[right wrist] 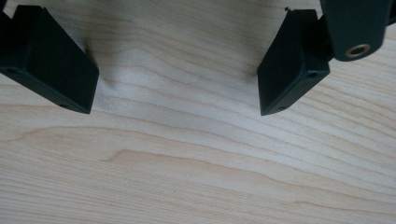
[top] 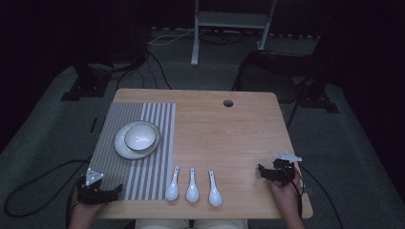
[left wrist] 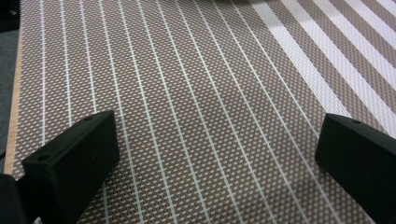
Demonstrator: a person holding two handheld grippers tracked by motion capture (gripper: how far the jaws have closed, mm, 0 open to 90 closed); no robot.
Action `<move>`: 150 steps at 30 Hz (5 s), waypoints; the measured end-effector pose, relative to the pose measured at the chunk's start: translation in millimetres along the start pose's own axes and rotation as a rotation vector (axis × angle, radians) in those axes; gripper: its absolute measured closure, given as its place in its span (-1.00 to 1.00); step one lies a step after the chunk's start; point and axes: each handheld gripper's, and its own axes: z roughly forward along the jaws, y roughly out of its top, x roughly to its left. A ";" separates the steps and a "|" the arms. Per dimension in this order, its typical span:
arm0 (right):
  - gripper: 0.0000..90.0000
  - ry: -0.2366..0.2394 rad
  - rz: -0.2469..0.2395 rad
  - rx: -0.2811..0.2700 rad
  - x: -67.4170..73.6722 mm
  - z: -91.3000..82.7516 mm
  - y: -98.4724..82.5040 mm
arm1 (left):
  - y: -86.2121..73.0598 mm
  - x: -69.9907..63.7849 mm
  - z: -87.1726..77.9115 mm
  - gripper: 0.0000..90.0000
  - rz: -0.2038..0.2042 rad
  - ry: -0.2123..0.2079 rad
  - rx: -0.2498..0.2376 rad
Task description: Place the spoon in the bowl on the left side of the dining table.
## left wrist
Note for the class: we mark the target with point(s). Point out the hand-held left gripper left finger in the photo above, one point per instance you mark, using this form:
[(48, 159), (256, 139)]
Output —
[(71, 165)]

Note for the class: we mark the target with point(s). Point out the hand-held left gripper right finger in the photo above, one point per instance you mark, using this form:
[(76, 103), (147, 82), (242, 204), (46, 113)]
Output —
[(358, 158)]

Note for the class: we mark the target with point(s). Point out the brown striped woven placemat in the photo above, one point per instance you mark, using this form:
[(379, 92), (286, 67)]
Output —
[(199, 93)]

